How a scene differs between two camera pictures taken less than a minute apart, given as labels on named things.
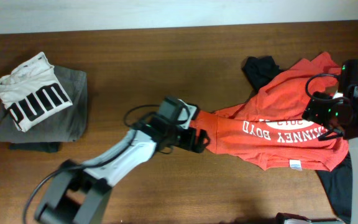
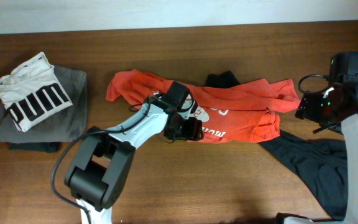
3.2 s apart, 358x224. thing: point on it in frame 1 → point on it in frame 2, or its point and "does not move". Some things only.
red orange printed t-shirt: x=268 y=126 → x=229 y=112
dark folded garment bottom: x=48 y=147 does not move
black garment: x=338 y=180 → x=322 y=162
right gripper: x=315 y=110 does not move
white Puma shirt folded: x=33 y=91 does not move
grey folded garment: x=68 y=125 does not move
